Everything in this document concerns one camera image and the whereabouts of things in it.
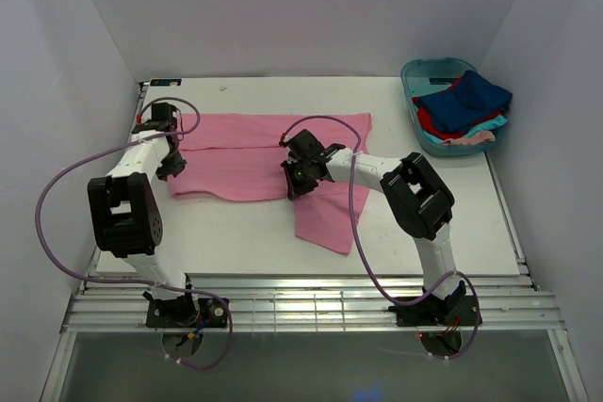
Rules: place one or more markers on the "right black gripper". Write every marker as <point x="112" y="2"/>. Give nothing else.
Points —
<point x="292" y="181"/>

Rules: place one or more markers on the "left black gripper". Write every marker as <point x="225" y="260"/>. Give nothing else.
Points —
<point x="172" y="165"/>

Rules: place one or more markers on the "pink t shirt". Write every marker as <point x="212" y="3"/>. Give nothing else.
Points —
<point x="237" y="157"/>

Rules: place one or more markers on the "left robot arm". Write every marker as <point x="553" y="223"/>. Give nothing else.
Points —
<point x="124" y="213"/>

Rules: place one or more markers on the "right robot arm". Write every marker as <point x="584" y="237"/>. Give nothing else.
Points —
<point x="420" y="202"/>

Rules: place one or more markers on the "blue label sticker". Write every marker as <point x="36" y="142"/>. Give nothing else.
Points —
<point x="166" y="82"/>

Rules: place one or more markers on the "teal plastic laundry basket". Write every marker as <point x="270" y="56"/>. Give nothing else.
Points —
<point x="446" y="97"/>

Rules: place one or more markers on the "light pink garment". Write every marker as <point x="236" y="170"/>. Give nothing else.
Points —
<point x="478" y="138"/>

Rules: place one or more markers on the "dark blue t shirt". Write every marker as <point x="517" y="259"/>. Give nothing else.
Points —
<point x="464" y="105"/>

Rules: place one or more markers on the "turquoise garment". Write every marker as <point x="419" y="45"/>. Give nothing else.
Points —
<point x="489" y="125"/>

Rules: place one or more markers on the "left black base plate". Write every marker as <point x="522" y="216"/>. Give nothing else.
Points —
<point x="209" y="313"/>

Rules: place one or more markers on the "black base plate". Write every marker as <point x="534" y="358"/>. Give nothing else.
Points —
<point x="209" y="313"/>
<point x="433" y="312"/>

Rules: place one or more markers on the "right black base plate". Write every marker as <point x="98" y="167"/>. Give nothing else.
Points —
<point x="433" y="312"/>

